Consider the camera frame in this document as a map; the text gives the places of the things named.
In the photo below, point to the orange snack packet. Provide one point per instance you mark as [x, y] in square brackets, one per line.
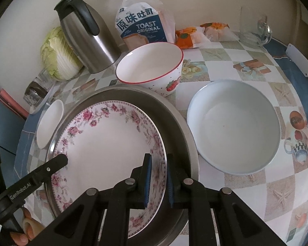
[219, 32]
[191, 37]

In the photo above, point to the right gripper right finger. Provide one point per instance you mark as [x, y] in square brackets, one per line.
[215, 217]

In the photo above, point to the clear glass mug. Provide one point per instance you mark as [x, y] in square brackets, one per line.
[254, 28]

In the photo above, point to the strawberry pattern bowl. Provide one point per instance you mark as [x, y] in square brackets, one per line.
[156, 66]

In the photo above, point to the toast bread bag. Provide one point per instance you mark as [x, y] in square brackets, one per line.
[140, 22]

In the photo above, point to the white power adapter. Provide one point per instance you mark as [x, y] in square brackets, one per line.
[298, 58]

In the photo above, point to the left hand with glove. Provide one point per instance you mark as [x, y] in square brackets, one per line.
[31, 228]

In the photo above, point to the stainless steel thermos jug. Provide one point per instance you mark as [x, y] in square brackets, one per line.
[88, 35]

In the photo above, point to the white MAX cup bowl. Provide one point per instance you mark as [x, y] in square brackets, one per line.
[49, 122]

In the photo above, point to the floral round plate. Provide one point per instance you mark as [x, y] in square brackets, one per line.
[103, 143]

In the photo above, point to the tray with glass cups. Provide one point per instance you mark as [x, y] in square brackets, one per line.
[38, 91]

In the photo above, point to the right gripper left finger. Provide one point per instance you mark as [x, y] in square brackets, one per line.
[101, 217]

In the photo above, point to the napa cabbage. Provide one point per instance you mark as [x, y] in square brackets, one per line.
[57, 56]

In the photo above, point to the pale blue bowl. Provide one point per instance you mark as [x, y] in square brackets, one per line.
[235, 127]

